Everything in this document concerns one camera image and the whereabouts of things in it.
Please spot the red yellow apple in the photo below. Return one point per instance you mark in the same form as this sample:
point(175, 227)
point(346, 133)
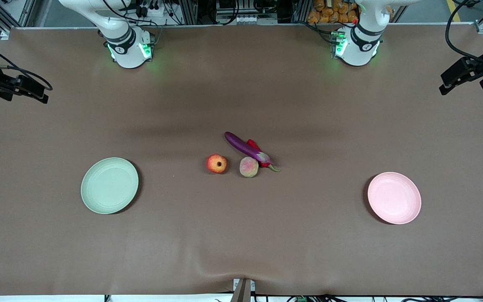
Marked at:
point(216, 163)

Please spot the red chili pepper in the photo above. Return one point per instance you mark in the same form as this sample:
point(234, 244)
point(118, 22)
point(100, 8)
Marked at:
point(253, 144)

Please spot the long purple eggplant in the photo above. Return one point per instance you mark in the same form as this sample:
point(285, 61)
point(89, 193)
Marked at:
point(241, 144)

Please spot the pink green peach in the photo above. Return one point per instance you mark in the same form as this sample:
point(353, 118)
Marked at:
point(249, 167)

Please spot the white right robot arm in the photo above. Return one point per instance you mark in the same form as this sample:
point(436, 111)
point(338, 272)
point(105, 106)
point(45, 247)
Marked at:
point(128, 54)

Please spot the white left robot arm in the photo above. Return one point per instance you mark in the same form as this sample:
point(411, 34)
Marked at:
point(361, 46)

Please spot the bag of orange fruits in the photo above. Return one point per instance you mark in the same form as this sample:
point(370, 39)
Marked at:
point(329, 12)

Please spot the light green round plate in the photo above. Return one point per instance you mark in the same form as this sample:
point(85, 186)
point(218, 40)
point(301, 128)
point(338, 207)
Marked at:
point(109, 186)

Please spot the pink round plate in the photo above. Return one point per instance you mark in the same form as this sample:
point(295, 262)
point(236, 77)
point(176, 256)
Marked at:
point(394, 198)

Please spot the white power strip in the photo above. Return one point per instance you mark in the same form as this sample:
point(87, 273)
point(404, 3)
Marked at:
point(147, 10)

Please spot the white electronics box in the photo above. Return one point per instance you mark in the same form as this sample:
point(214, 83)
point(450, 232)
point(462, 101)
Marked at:
point(245, 16)

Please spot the brown table cloth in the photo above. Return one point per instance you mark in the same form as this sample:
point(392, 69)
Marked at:
point(308, 251)

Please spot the metal table edge clamp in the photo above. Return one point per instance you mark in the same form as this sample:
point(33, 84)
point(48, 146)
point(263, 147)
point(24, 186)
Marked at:
point(243, 291)

